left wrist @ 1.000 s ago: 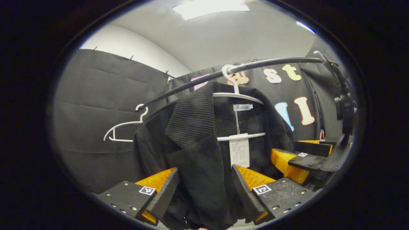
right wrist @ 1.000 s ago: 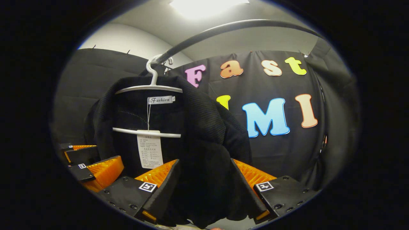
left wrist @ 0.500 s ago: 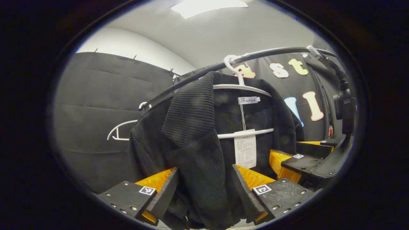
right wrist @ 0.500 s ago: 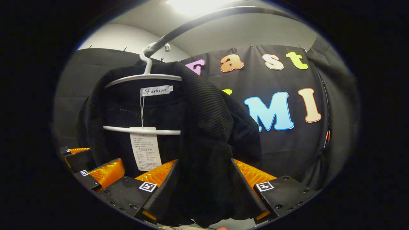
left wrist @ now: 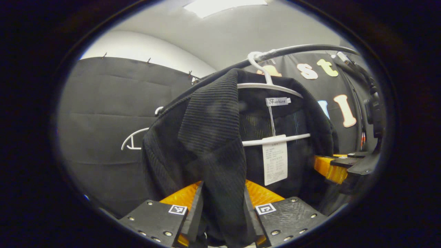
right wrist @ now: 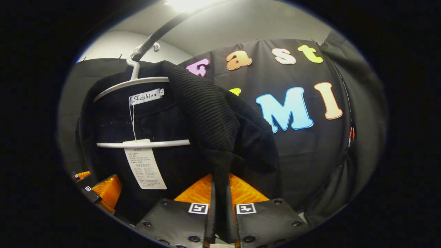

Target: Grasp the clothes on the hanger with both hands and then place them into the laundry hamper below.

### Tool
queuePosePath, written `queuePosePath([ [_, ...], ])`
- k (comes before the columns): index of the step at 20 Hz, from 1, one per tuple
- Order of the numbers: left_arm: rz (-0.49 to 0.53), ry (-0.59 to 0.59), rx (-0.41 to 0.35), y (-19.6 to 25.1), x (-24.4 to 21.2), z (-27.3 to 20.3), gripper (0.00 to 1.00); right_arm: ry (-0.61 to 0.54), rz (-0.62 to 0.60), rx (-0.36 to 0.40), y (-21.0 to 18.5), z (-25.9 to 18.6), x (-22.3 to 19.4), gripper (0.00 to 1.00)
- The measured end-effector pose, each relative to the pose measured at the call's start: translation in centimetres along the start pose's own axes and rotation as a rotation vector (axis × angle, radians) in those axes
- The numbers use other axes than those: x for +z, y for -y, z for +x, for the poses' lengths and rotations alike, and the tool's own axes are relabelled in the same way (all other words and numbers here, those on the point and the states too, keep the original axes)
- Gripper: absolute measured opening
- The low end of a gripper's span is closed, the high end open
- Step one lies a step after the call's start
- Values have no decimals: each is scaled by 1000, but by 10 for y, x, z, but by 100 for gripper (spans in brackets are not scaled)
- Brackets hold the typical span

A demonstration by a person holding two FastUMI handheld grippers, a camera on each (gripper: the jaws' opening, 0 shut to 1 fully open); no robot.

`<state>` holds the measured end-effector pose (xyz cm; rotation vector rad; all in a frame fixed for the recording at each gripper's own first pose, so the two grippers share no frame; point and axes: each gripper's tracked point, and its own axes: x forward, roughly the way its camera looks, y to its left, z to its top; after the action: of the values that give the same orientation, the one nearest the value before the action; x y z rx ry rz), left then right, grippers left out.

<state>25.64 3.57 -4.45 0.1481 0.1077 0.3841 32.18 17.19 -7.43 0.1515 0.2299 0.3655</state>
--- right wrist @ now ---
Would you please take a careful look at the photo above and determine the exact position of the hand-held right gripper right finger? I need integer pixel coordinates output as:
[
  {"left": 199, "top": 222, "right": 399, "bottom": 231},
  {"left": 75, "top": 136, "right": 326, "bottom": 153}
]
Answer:
[{"left": 229, "top": 173, "right": 311, "bottom": 248}]

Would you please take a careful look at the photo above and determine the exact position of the white clothes hanger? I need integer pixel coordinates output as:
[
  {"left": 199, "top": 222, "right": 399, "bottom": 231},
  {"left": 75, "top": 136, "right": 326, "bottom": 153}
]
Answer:
[{"left": 93, "top": 42, "right": 191, "bottom": 149}]

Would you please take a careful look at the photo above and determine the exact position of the large ceiling light panel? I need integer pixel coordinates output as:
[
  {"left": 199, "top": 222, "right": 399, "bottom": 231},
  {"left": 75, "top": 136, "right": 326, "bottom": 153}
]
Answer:
[{"left": 165, "top": 0, "right": 216, "bottom": 11}]

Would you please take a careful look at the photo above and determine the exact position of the black clothes rack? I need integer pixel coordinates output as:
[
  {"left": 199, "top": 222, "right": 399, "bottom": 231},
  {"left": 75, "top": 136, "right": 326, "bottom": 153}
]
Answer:
[{"left": 130, "top": 10, "right": 209, "bottom": 62}]

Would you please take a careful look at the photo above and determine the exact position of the black knit jacket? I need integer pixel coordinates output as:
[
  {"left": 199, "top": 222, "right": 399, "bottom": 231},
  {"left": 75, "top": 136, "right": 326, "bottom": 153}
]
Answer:
[{"left": 75, "top": 60, "right": 284, "bottom": 243}]

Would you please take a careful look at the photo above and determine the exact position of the black backdrop cloth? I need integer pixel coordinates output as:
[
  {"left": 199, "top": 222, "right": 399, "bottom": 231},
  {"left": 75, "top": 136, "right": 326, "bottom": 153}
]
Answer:
[{"left": 59, "top": 29, "right": 388, "bottom": 228}]

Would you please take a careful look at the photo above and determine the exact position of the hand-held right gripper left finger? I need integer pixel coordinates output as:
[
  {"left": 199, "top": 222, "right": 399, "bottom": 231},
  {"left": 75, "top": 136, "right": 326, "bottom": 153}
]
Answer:
[{"left": 134, "top": 174, "right": 215, "bottom": 248}]

